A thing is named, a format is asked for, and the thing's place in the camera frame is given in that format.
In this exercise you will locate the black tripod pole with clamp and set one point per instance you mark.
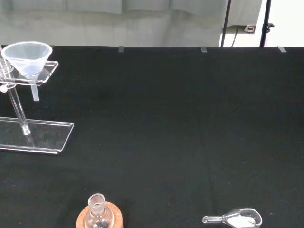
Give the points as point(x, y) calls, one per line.
point(265, 21)

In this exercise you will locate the clear acrylic funnel stand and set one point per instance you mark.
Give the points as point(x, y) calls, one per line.
point(47, 137)

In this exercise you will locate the small white floor box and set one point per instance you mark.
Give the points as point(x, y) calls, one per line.
point(249, 28)

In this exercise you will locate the glass weighing funnel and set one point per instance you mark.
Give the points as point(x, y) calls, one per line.
point(240, 219)

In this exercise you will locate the grey curtain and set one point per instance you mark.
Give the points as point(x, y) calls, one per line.
point(107, 21)

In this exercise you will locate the black bench cloth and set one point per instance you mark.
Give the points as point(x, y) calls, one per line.
point(154, 118)

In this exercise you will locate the grey cloth clip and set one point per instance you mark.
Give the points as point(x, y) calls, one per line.
point(281, 49)
point(204, 49)
point(120, 49)

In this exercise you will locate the round-bottom glass flask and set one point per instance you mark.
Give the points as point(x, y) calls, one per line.
point(96, 204)

